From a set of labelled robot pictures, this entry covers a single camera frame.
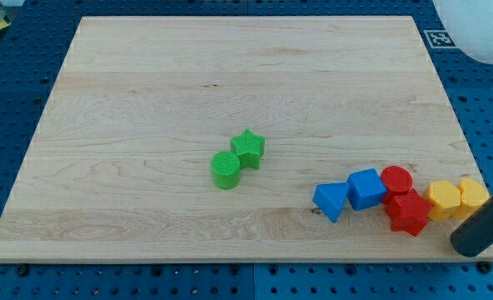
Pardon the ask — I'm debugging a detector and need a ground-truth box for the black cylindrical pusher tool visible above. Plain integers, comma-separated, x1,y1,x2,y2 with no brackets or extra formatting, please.
450,195,493,258

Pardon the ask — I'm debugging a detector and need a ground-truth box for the red star block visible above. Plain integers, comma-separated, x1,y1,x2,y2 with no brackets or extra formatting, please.
386,189,434,237

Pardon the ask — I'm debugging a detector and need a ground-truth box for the red cylinder block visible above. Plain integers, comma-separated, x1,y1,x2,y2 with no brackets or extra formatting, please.
381,166,413,205

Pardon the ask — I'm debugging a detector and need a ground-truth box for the yellow hexagon block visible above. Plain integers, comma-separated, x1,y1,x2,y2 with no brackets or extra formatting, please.
422,180,461,221

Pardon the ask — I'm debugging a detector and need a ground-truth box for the blue cube block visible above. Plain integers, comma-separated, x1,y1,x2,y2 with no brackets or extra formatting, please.
347,168,387,211

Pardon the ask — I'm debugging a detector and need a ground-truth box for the blue triangle block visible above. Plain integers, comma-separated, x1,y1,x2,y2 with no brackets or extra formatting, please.
312,182,349,223

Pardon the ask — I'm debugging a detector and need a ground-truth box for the black white fiducial marker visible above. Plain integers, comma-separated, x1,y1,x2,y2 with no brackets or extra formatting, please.
424,30,456,49

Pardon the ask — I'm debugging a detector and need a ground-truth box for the green star block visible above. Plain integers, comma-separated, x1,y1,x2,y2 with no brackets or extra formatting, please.
230,128,266,169

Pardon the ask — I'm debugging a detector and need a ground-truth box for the green cylinder block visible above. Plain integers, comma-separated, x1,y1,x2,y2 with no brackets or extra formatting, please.
211,151,241,190

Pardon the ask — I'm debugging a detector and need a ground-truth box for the wooden board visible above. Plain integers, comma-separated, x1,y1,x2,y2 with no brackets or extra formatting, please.
0,16,481,264

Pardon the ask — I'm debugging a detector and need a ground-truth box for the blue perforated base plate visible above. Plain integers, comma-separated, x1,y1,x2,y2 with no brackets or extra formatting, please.
0,1,493,299

